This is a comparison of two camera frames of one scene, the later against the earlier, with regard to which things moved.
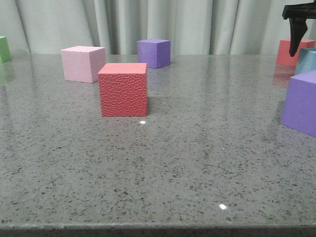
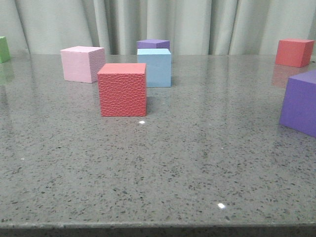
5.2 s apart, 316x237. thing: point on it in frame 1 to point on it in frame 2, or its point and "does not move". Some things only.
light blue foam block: [306, 60] to [158, 65]
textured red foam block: [123, 89] does not move
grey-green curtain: [194, 27] does not move
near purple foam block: [299, 109] does not move
